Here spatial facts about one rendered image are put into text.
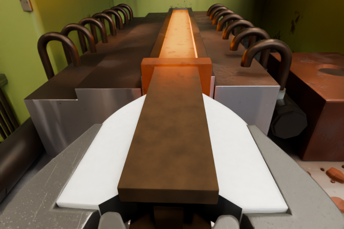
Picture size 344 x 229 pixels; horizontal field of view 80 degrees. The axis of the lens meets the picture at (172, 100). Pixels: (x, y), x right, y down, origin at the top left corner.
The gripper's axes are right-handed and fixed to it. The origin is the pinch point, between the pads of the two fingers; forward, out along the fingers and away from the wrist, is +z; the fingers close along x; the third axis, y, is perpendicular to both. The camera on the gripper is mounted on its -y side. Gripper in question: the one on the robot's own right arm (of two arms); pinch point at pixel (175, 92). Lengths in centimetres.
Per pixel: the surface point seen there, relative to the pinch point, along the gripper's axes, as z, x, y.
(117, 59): 9.3, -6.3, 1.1
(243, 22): 13.8, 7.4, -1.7
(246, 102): 2.7, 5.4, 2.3
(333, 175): 0.9, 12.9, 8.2
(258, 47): 4.8, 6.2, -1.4
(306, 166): 2.1, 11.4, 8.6
